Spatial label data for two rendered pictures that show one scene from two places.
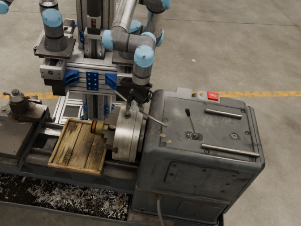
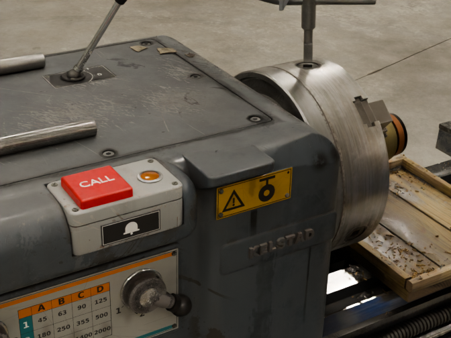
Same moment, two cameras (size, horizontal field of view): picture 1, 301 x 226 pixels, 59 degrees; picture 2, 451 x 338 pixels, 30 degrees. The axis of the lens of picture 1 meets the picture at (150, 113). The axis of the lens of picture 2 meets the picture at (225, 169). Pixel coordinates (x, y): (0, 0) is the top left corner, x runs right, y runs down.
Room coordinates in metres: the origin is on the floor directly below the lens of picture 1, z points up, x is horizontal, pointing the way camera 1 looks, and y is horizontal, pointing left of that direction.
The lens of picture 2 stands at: (1.93, -0.60, 1.71)
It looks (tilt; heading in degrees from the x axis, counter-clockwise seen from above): 28 degrees down; 150
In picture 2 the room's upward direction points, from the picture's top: 2 degrees clockwise
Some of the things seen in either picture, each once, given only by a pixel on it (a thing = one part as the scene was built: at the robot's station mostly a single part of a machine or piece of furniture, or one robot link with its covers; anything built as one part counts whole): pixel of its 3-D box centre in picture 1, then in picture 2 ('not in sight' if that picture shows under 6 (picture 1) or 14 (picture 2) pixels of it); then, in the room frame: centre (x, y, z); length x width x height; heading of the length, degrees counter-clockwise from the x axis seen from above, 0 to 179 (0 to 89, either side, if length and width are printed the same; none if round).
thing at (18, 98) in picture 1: (16, 95); not in sight; (0.99, 0.75, 1.13); 0.08 x 0.08 x 0.03
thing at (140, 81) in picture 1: (141, 76); not in sight; (0.87, 0.07, 1.55); 0.08 x 0.08 x 0.05
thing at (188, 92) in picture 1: (183, 93); (226, 166); (1.16, -0.16, 1.24); 0.09 x 0.08 x 0.03; 92
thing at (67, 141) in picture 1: (83, 145); (405, 219); (0.92, 0.37, 0.89); 0.36 x 0.30 x 0.04; 2
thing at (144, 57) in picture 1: (143, 61); not in sight; (0.86, 0.07, 1.63); 0.09 x 0.08 x 0.11; 2
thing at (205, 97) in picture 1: (207, 99); (115, 204); (1.17, -0.31, 1.23); 0.13 x 0.08 x 0.05; 92
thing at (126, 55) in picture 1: (129, 47); not in sight; (1.56, 0.23, 1.21); 0.15 x 0.15 x 0.10
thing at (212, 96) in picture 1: (212, 96); (96, 189); (1.18, -0.33, 1.26); 0.06 x 0.06 x 0.02; 2
